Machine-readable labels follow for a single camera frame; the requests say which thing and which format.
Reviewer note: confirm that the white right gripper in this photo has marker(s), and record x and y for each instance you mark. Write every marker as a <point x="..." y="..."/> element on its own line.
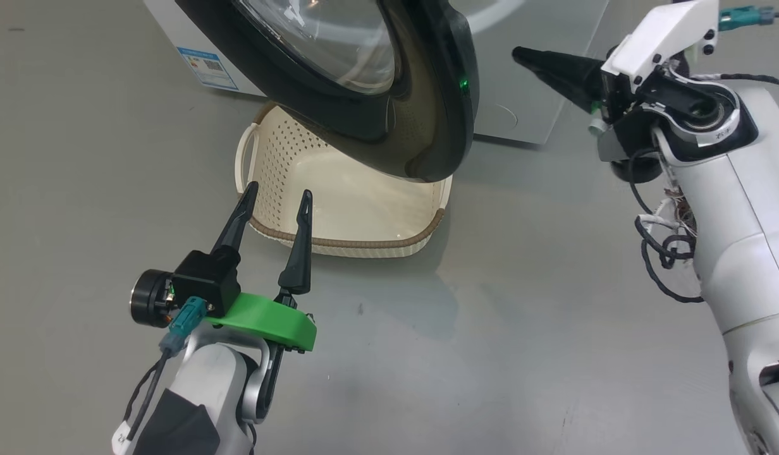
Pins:
<point x="655" y="38"/>

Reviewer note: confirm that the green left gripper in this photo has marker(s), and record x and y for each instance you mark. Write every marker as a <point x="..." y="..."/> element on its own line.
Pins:
<point x="269" y="319"/>

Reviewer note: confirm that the black-rimmed glass washer door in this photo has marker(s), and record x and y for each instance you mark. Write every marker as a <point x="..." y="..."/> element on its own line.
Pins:
<point x="427" y="126"/>

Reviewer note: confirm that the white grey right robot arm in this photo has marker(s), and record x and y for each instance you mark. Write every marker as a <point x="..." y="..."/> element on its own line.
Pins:
<point x="743" y="221"/>

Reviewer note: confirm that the white front-load washing machine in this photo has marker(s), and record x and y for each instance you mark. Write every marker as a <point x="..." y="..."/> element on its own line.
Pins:
<point x="541" y="76"/>

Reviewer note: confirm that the cream perforated laundry basket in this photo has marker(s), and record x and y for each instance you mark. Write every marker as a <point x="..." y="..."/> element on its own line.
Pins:
<point x="364" y="208"/>

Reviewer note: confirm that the black round right gripper motor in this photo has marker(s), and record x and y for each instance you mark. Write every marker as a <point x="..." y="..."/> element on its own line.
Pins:
<point x="636" y="169"/>

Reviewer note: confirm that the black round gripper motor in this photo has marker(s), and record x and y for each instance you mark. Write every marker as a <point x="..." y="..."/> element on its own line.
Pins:
<point x="150" y="298"/>
<point x="636" y="169"/>

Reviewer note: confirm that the black round left gripper motor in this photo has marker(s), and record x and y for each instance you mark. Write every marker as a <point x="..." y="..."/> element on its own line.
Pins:
<point x="150" y="298"/>

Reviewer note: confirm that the blue energy label sticker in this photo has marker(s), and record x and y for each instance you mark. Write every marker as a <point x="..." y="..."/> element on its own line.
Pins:
<point x="206" y="68"/>

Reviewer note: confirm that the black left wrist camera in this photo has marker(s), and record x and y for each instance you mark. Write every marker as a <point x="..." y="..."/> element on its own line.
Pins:
<point x="203" y="278"/>

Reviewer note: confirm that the teal left camera connector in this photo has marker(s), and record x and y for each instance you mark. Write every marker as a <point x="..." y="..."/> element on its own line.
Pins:
<point x="186" y="316"/>

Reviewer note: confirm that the teal camera connector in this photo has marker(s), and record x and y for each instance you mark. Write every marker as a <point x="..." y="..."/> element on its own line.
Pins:
<point x="186" y="316"/>
<point x="740" y="18"/>

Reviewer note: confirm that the teal right camera connector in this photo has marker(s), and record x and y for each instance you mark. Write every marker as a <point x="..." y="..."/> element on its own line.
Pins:
<point x="740" y="18"/>

